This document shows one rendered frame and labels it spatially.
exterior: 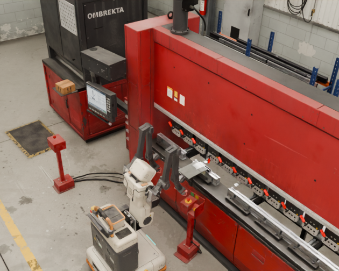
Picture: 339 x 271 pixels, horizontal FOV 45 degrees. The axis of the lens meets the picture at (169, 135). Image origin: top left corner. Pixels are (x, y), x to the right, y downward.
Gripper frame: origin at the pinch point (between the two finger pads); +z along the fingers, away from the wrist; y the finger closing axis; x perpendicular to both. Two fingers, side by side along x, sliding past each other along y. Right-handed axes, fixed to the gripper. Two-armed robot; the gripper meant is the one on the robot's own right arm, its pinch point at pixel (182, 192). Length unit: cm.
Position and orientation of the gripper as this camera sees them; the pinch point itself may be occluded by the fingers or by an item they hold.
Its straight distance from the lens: 417.2
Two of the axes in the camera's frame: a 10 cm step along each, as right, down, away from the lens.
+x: -7.2, 6.7, -1.9
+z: 3.4, 5.8, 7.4
